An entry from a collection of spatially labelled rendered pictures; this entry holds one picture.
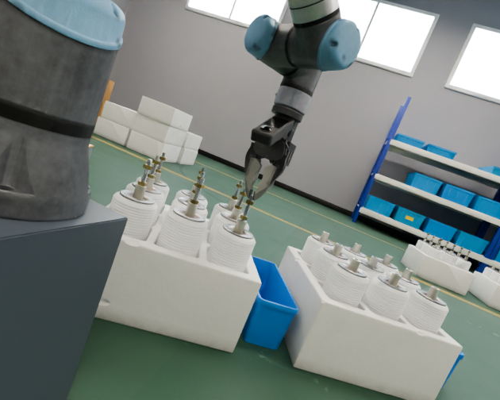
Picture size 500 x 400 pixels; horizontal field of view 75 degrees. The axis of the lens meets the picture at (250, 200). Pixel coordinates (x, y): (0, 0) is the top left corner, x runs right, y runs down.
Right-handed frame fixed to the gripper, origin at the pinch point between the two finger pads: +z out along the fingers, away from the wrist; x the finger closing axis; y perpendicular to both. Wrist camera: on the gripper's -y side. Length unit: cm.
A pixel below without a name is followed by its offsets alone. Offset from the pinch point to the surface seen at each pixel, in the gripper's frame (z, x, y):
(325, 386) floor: 34.7, -31.4, 6.4
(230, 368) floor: 34.7, -12.2, -6.9
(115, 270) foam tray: 23.3, 15.2, -17.2
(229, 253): 13.6, -1.6, -3.8
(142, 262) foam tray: 20.0, 11.4, -14.9
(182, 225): 10.9, 8.4, -9.7
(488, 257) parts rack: 9, -192, 458
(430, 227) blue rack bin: 0, -111, 453
